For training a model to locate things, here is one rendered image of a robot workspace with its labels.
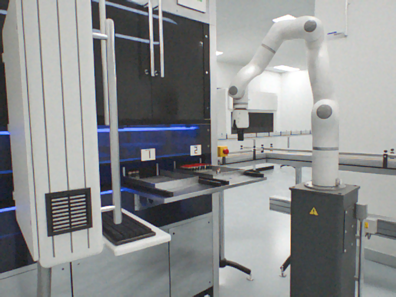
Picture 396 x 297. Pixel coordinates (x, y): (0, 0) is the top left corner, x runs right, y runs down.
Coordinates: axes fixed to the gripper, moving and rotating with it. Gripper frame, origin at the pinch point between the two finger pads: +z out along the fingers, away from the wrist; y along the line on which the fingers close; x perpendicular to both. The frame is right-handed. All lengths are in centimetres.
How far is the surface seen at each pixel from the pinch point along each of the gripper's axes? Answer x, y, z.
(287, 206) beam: -22, -84, 61
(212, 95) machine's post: -30.1, -8.0, -25.7
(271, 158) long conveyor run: -37, -82, 22
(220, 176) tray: -1.9, 14.7, 20.3
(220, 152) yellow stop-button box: -30.1, -14.3, 11.5
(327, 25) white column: -20, -143, -94
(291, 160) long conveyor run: -18, -82, 22
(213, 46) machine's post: -30, -10, -56
